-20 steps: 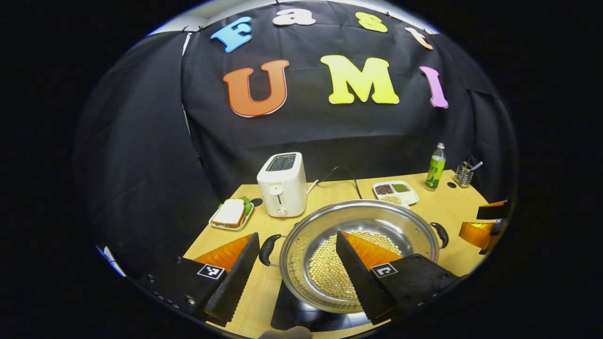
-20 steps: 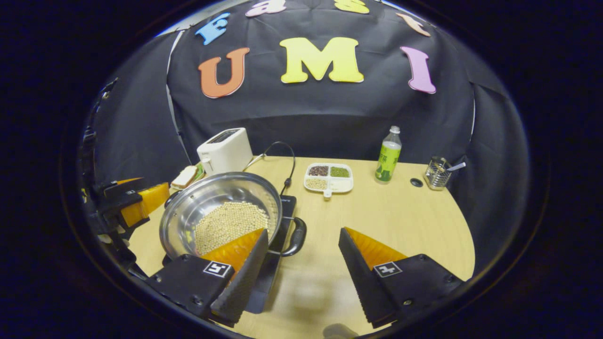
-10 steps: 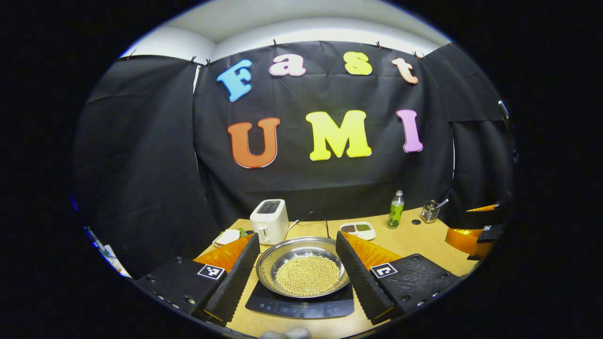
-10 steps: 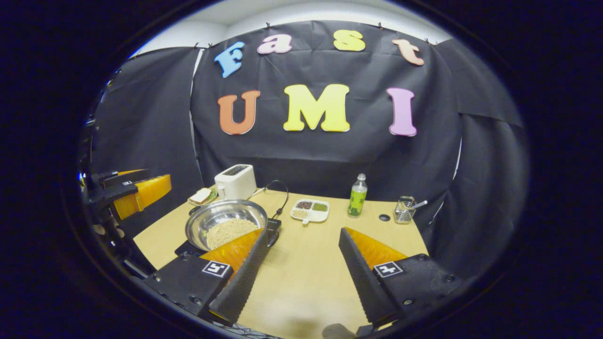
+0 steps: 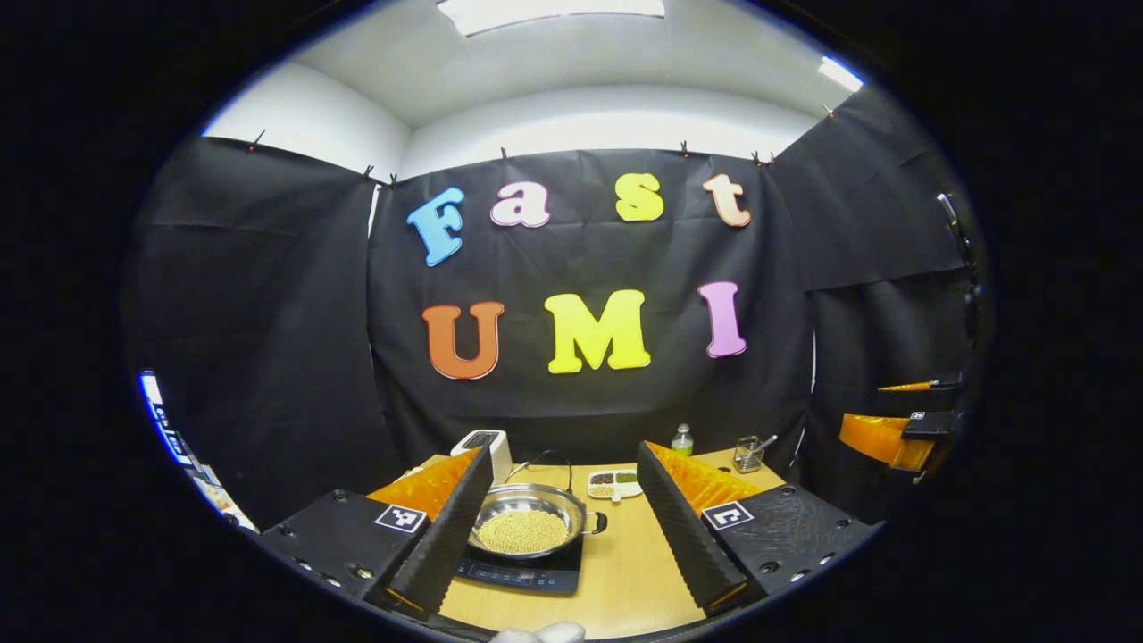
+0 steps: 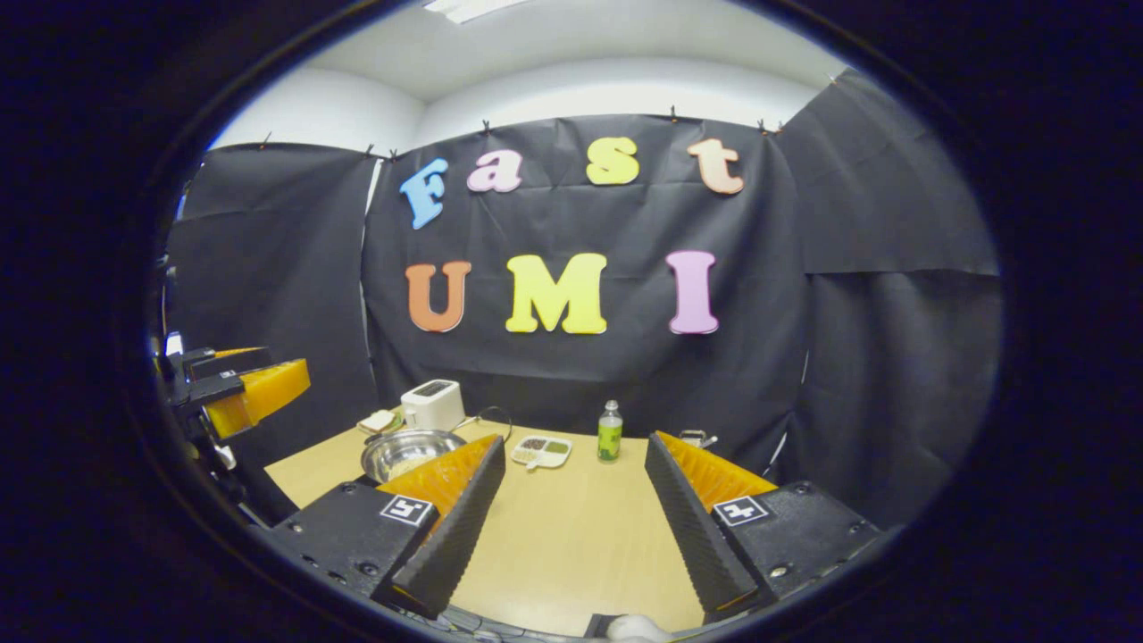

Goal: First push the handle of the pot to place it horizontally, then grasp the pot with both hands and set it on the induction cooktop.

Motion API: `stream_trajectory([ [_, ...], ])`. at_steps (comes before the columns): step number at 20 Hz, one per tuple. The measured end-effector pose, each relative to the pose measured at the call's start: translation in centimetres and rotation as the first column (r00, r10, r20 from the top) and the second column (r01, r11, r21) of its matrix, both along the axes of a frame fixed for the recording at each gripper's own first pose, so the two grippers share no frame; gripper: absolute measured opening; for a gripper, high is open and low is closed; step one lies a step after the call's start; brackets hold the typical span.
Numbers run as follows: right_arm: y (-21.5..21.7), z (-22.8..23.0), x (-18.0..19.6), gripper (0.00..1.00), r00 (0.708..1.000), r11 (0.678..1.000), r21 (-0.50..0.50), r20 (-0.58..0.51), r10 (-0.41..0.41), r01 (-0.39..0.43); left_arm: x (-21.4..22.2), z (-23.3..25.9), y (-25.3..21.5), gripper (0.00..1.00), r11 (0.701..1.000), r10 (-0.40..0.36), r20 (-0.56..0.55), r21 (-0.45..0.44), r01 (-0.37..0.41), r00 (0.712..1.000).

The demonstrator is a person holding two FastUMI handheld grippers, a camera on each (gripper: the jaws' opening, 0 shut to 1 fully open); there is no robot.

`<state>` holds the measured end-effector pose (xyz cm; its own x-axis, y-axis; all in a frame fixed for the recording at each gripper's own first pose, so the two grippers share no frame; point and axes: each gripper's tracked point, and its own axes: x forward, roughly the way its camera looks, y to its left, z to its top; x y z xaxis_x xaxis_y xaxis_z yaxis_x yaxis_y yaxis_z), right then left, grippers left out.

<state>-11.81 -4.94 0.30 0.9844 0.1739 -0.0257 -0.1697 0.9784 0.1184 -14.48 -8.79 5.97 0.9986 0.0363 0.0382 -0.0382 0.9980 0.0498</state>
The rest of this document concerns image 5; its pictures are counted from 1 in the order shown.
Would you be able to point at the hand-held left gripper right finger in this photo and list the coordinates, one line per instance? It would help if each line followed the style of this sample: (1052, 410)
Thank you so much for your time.
(683, 527)

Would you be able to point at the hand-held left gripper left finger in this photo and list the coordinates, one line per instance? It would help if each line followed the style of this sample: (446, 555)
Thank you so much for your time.
(451, 527)

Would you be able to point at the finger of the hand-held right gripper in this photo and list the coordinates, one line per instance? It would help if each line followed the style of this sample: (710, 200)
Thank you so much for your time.
(880, 438)
(938, 383)

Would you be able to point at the black induction cooktop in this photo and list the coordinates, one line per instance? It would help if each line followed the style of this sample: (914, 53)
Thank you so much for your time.
(527, 576)

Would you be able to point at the pile of yellow beans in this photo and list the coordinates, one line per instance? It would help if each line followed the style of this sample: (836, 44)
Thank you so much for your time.
(522, 531)

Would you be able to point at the white divided tray with grains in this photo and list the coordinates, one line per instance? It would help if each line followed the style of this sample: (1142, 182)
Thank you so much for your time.
(616, 485)

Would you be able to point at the green label plastic bottle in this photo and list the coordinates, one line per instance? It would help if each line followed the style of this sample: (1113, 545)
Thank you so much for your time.
(682, 441)

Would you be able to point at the white toaster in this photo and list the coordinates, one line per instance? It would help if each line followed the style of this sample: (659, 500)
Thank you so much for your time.
(496, 446)

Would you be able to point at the dark metal stand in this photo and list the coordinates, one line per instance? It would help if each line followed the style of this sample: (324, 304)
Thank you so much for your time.
(960, 241)

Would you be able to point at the computer monitor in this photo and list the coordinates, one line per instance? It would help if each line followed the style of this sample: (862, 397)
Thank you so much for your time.
(179, 446)

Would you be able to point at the small ceiling light panel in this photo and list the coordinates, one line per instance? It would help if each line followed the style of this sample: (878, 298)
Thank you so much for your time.
(839, 73)

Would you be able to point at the large ceiling light panel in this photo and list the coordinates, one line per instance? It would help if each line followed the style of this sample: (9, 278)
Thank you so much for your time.
(549, 13)

